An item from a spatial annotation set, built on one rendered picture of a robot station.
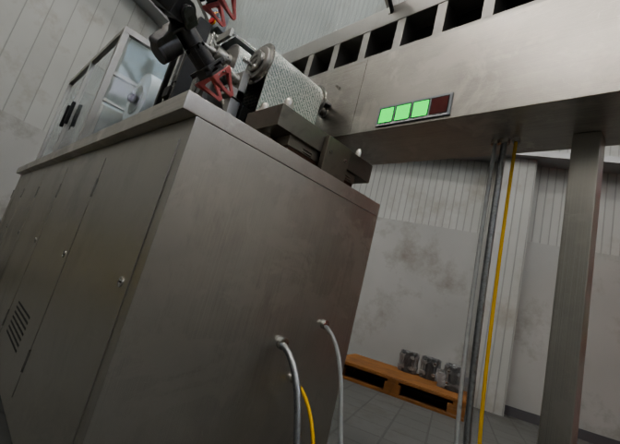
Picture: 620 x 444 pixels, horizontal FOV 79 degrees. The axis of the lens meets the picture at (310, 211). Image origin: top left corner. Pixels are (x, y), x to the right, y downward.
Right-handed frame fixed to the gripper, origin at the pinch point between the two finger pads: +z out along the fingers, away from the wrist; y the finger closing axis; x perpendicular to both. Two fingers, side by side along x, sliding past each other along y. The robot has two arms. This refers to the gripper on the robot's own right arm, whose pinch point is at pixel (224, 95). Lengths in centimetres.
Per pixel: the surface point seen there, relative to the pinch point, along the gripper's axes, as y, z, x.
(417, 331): -99, 302, 116
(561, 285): 73, 66, 4
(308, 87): 0.7, 13.3, 30.7
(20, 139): -428, -26, 24
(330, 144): 22.4, 23.5, 6.9
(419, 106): 36, 29, 33
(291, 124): 20.4, 12.2, -0.6
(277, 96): 0.7, 9.1, 16.5
